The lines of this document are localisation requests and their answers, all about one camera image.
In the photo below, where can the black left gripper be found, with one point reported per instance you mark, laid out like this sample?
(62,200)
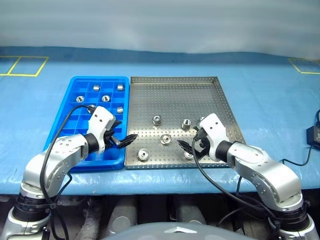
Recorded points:
(110,138)

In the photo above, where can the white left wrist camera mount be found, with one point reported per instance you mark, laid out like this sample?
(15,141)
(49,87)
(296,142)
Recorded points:
(100,120)

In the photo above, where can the grey robot torso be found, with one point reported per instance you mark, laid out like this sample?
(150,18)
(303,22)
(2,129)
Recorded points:
(150,235)

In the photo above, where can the blue compartment tray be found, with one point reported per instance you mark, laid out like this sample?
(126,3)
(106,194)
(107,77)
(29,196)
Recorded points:
(75,125)

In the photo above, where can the grey rounded cylinder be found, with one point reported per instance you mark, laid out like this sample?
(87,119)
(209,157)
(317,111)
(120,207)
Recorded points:
(120,220)
(190,212)

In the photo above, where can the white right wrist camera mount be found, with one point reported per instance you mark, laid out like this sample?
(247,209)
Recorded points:
(212,125)

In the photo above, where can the perforated metal tray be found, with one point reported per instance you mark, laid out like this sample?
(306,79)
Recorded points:
(175,100)

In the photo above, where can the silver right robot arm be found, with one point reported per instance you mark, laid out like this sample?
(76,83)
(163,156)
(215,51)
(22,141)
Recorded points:
(262,165)

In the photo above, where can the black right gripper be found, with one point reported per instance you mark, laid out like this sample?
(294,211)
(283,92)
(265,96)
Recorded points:
(203,150)

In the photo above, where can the rough grey wrapped pipe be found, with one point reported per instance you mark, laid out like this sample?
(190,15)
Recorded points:
(87,225)

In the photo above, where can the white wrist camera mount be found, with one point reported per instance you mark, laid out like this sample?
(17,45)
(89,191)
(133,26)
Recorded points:
(212,125)
(100,120)

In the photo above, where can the black power adapter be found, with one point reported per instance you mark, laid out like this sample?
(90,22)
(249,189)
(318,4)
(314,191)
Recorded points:
(313,135)

